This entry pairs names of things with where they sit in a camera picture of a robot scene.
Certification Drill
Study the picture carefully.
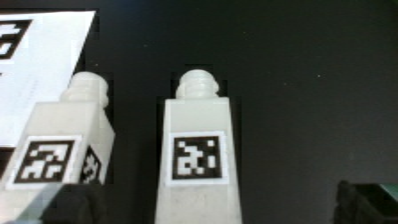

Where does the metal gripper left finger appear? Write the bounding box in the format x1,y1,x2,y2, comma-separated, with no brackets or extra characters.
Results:
40,184,108,224

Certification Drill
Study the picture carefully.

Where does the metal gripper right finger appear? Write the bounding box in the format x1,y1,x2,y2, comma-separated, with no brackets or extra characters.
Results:
334,181,398,224

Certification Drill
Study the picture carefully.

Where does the white leg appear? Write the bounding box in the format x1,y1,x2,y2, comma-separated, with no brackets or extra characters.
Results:
154,69,243,224
0,72,115,224

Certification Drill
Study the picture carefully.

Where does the paper sheet with markers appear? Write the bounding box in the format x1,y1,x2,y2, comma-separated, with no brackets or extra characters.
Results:
0,11,96,147

